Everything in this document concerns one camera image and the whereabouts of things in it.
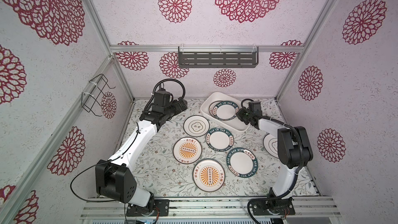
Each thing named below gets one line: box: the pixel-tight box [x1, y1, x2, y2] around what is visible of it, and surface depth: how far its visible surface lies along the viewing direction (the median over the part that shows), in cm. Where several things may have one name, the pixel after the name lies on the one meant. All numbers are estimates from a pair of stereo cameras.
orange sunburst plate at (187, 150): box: [172, 136, 203, 165], surface depth 94 cm
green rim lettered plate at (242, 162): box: [226, 147, 259, 179], surface depth 89 cm
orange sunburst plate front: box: [192, 158, 226, 193], surface depth 85 cm
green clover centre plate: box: [183, 115, 210, 138], surface depth 105 cm
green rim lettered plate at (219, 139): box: [205, 127, 235, 152], surface depth 99 cm
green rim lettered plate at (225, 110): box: [212, 100, 240, 121], surface depth 108 cm
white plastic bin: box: [200, 91, 251, 134], surface depth 102 cm
